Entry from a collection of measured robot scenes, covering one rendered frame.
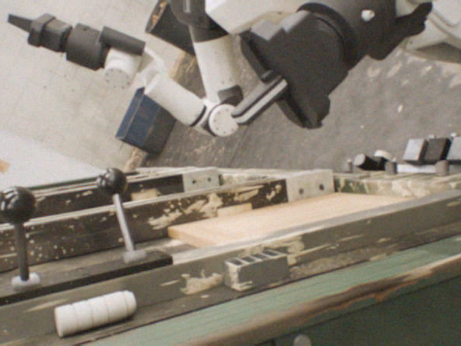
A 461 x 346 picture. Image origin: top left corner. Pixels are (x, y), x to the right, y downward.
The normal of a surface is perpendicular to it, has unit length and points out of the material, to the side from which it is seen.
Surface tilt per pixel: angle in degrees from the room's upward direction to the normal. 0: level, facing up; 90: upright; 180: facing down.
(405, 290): 90
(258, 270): 89
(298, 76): 90
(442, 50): 90
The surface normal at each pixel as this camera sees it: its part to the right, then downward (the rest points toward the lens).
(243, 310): -0.12, -0.99
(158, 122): 0.44, 0.07
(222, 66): 0.30, 0.32
